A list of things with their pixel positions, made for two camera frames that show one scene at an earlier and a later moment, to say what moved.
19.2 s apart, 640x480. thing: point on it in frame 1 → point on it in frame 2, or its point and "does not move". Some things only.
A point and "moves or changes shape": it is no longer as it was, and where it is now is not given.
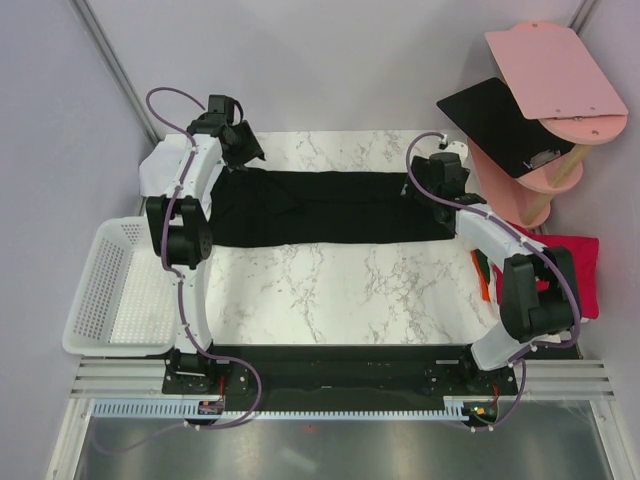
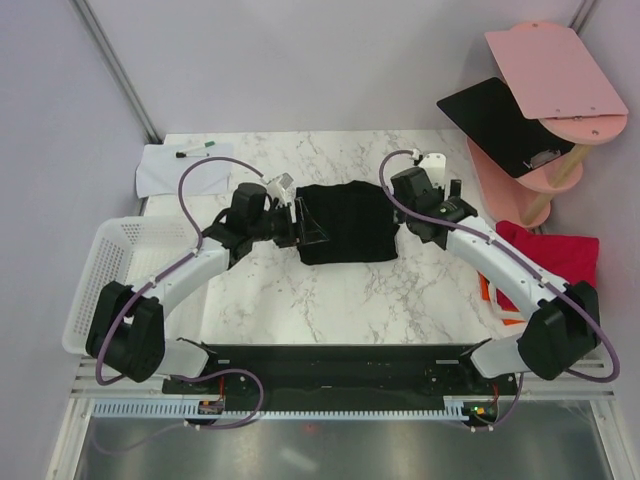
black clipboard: x=488 y=113 does not move
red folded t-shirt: x=582 y=257 does not move
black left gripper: x=251 y=149 → x=304 y=231
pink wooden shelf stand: x=552 y=80 does not move
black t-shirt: x=251 y=207 moves or changes shape
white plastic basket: x=125 y=300 does not move
